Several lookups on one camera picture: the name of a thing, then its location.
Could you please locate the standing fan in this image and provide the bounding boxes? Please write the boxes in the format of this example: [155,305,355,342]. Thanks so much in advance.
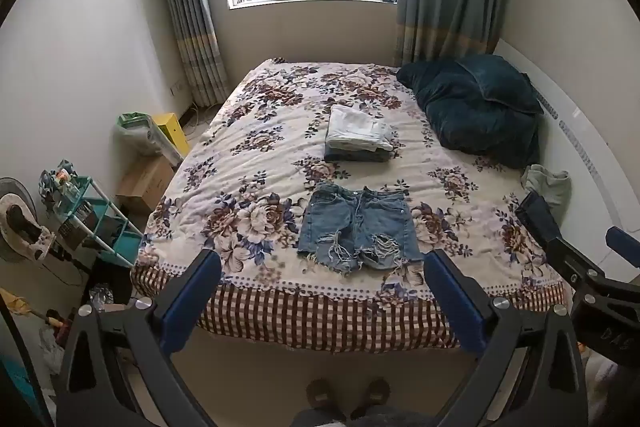
[0,177,57,264]

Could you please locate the teal shelf cart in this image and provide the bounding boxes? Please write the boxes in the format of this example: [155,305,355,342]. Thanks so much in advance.
[40,159,147,269]

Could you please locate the brown slipper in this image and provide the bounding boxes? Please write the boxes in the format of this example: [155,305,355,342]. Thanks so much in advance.
[305,378,335,409]
[363,378,392,408]

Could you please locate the folded dark jeans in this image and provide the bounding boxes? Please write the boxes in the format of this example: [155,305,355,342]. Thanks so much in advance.
[323,141,394,164]

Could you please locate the frayed denim shorts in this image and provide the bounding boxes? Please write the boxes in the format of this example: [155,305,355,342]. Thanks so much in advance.
[297,181,425,277]

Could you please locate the cardboard box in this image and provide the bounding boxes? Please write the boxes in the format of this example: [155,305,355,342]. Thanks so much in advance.
[115,155,177,215]

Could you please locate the yellow box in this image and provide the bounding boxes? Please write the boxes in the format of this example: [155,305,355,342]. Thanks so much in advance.
[150,112,194,158]

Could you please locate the grey-green cloth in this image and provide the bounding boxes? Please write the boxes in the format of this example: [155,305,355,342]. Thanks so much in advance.
[520,164,572,222]

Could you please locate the dark teal pillows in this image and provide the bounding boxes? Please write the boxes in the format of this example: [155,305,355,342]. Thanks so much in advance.
[397,57,543,170]

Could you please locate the floral bedspread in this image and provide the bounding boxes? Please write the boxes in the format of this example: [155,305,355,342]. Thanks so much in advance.
[131,57,571,354]

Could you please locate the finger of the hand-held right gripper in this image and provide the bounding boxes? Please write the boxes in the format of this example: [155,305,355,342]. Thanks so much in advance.
[605,226,640,269]
[515,191,607,279]

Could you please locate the crumpled clear plastic wrap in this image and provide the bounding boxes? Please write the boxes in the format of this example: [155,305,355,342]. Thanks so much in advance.
[88,283,121,312]

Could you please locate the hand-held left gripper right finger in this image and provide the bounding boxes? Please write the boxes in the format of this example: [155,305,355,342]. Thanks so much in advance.
[424,248,589,427]

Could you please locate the dark teal pillow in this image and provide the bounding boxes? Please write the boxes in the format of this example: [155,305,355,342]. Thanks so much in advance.
[456,54,546,116]

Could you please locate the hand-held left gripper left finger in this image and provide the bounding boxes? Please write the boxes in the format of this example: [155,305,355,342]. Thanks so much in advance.
[52,248,223,427]

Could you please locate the white folded pants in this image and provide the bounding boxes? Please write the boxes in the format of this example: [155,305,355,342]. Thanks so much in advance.
[326,104,397,152]

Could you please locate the yellow broom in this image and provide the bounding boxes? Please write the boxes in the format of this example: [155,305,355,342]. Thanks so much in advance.
[0,288,61,325]

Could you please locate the white headboard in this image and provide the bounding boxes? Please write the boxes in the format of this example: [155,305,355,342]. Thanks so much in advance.
[494,38,640,253]

